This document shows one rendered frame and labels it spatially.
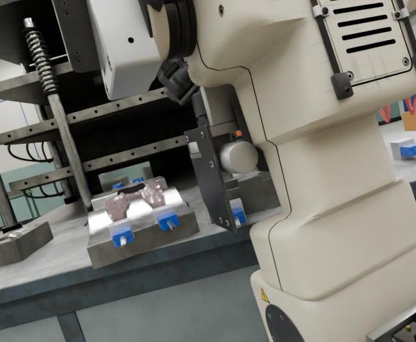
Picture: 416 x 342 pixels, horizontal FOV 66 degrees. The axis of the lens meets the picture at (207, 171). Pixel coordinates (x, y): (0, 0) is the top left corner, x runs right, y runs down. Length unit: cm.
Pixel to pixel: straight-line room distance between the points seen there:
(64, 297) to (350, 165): 78
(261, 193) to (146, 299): 41
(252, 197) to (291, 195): 40
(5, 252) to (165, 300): 53
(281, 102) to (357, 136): 11
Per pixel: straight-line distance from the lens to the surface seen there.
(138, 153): 165
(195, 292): 89
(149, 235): 78
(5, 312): 106
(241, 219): 73
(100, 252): 79
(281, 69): 36
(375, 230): 47
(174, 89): 73
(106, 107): 169
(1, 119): 867
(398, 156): 110
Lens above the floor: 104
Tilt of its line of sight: 7 degrees down
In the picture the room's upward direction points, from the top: 15 degrees counter-clockwise
